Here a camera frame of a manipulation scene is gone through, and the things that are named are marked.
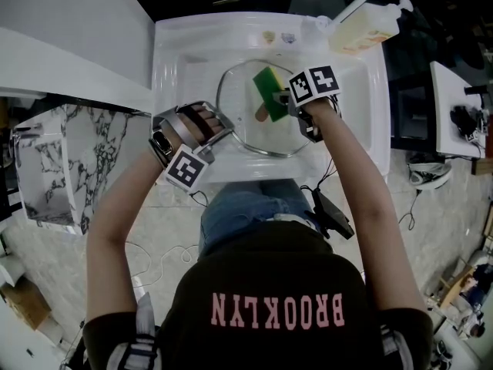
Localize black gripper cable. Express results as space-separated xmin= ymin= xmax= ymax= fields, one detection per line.
xmin=187 ymin=189 xmax=211 ymax=210

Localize person's left forearm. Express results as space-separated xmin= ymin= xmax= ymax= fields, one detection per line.
xmin=85 ymin=150 xmax=174 ymax=323

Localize black waist-mounted device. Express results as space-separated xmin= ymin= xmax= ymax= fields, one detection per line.
xmin=304 ymin=189 xmax=355 ymax=241

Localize cardboard box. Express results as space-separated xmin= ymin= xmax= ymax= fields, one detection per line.
xmin=0 ymin=279 xmax=53 ymax=331

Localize yellow dish soap pump bottle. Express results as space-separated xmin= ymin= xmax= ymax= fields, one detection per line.
xmin=327 ymin=0 xmax=415 ymax=56

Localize white sink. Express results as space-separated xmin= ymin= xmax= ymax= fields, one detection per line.
xmin=151 ymin=12 xmax=392 ymax=187

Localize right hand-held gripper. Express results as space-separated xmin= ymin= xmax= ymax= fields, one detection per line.
xmin=272 ymin=66 xmax=343 ymax=143

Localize marble pattern cabinet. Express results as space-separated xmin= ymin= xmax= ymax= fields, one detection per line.
xmin=11 ymin=104 xmax=151 ymax=237

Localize black wristwatch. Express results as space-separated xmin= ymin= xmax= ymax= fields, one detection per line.
xmin=149 ymin=129 xmax=175 ymax=166

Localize person's right forearm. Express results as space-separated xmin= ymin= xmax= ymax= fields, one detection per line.
xmin=302 ymin=96 xmax=431 ymax=318

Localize person's left hand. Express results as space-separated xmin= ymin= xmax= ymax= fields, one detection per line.
xmin=175 ymin=104 xmax=231 ymax=146

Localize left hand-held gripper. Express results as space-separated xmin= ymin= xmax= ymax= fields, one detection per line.
xmin=152 ymin=100 xmax=236 ymax=194

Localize grey white sneaker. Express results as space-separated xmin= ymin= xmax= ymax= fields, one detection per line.
xmin=407 ymin=162 xmax=454 ymax=191

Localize white roll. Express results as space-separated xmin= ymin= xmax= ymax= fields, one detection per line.
xmin=0 ymin=262 xmax=26 ymax=287

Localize glass pot lid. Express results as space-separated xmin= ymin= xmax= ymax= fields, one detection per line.
xmin=216 ymin=58 xmax=309 ymax=158

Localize white faucet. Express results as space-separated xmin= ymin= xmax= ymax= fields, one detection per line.
xmin=304 ymin=0 xmax=381 ymax=34

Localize white floor cable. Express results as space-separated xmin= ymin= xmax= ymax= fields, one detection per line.
xmin=125 ymin=240 xmax=201 ymax=284

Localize black floor cable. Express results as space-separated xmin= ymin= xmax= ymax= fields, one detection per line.
xmin=398 ymin=189 xmax=421 ymax=230

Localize black device on desk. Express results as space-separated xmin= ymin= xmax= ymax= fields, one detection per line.
xmin=450 ymin=104 xmax=490 ymax=142

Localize white desk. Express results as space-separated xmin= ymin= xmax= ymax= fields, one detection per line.
xmin=388 ymin=60 xmax=486 ymax=158

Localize person's black shirt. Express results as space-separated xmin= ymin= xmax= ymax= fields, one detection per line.
xmin=82 ymin=220 xmax=434 ymax=370

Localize green yellow sponge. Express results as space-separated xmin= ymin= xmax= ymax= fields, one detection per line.
xmin=252 ymin=66 xmax=290 ymax=123

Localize person's blue jeans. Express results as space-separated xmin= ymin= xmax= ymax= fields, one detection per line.
xmin=199 ymin=179 xmax=323 ymax=256

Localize black metal rack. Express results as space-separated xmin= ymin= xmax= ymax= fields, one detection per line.
xmin=0 ymin=160 xmax=24 ymax=223

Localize pile of assorted items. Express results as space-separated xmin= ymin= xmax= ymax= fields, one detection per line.
xmin=427 ymin=244 xmax=493 ymax=370

